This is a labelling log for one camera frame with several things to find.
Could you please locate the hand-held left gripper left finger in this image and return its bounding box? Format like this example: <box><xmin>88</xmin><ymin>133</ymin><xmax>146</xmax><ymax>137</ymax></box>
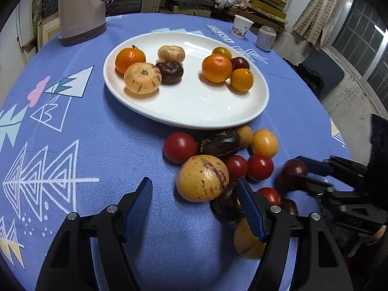
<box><xmin>36</xmin><ymin>177</ymin><xmax>154</xmax><ymax>291</ymax></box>

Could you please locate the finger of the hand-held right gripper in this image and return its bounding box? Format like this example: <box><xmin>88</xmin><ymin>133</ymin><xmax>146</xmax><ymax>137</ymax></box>
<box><xmin>295</xmin><ymin>175</ymin><xmax>334</xmax><ymax>198</ymax></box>
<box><xmin>295</xmin><ymin>156</ymin><xmax>369</xmax><ymax>178</ymax></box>

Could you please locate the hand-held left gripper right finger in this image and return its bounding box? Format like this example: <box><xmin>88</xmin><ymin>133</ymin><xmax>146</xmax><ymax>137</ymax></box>
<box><xmin>236</xmin><ymin>177</ymin><xmax>355</xmax><ymax>291</ymax></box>

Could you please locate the dark brown water chestnut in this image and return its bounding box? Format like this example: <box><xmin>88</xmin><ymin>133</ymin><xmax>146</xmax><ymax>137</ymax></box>
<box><xmin>280</xmin><ymin>198</ymin><xmax>299</xmax><ymax>217</ymax></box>
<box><xmin>155</xmin><ymin>61</ymin><xmax>184</xmax><ymax>85</ymax></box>
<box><xmin>197</xmin><ymin>129</ymin><xmax>242</xmax><ymax>158</ymax></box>
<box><xmin>210</xmin><ymin>180</ymin><xmax>244</xmax><ymax>222</ymax></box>

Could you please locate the dark purple cherry tomato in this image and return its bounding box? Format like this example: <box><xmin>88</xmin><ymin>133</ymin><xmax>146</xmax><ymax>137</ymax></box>
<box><xmin>281</xmin><ymin>159</ymin><xmax>309</xmax><ymax>182</ymax></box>
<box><xmin>230</xmin><ymin>57</ymin><xmax>250</xmax><ymax>71</ymax></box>

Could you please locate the yellow striped pepino melon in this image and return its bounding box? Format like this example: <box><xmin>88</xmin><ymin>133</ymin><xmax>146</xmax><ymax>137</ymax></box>
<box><xmin>176</xmin><ymin>154</ymin><xmax>230</xmax><ymax>202</ymax></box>
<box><xmin>124</xmin><ymin>62</ymin><xmax>161</xmax><ymax>95</ymax></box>
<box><xmin>233</xmin><ymin>218</ymin><xmax>267</xmax><ymax>259</ymax></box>
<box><xmin>158</xmin><ymin>45</ymin><xmax>186</xmax><ymax>64</ymax></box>

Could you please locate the yellow cherry tomato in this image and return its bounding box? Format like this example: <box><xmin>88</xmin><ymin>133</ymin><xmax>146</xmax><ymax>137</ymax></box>
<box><xmin>212</xmin><ymin>47</ymin><xmax>233</xmax><ymax>59</ymax></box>
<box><xmin>250</xmin><ymin>129</ymin><xmax>279</xmax><ymax>158</ymax></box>
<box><xmin>231</xmin><ymin>68</ymin><xmax>254</xmax><ymax>92</ymax></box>

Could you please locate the white oval plate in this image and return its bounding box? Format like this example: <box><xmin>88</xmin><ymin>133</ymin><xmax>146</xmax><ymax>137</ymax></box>
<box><xmin>103</xmin><ymin>32</ymin><xmax>270</xmax><ymax>130</ymax></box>

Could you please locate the orange mandarin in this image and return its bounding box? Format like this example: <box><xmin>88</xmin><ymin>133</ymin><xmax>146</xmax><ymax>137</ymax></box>
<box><xmin>202</xmin><ymin>54</ymin><xmax>233</xmax><ymax>83</ymax></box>
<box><xmin>115</xmin><ymin>46</ymin><xmax>146</xmax><ymax>75</ymax></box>

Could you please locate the small tan round fruit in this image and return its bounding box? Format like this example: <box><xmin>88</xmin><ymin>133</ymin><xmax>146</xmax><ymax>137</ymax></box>
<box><xmin>236</xmin><ymin>125</ymin><xmax>254</xmax><ymax>146</ymax></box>

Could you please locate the black bag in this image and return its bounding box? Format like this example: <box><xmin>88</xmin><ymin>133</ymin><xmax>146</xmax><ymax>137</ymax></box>
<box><xmin>283</xmin><ymin>59</ymin><xmax>325</xmax><ymax>97</ymax></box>

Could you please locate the blue printed tablecloth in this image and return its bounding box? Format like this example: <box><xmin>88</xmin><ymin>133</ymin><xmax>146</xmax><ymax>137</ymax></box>
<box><xmin>0</xmin><ymin>13</ymin><xmax>354</xmax><ymax>291</ymax></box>

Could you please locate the dark blue cushion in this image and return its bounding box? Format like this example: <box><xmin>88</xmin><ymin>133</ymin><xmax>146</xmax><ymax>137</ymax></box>
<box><xmin>301</xmin><ymin>50</ymin><xmax>346</xmax><ymax>90</ymax></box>

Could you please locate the window with metal grille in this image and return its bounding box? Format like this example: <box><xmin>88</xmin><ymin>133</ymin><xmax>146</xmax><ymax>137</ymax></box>
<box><xmin>330</xmin><ymin>0</ymin><xmax>388</xmax><ymax>97</ymax></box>

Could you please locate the silver drink can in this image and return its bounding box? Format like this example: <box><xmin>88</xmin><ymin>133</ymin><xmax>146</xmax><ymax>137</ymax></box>
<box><xmin>255</xmin><ymin>26</ymin><xmax>276</xmax><ymax>51</ymax></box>

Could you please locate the brick pattern sheet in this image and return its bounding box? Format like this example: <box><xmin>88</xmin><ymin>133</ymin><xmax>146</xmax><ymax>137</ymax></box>
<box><xmin>292</xmin><ymin>0</ymin><xmax>354</xmax><ymax>50</ymax></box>

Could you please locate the white printed paper cup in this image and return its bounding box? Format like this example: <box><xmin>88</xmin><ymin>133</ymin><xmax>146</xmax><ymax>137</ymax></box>
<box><xmin>231</xmin><ymin>15</ymin><xmax>253</xmax><ymax>39</ymax></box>

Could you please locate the wooden framed board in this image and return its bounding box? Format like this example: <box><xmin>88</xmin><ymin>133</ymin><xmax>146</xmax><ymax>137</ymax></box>
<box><xmin>36</xmin><ymin>15</ymin><xmax>63</xmax><ymax>50</ymax></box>

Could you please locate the beige thermos jug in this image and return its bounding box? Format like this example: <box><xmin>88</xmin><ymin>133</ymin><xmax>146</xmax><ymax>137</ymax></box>
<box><xmin>58</xmin><ymin>0</ymin><xmax>119</xmax><ymax>47</ymax></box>

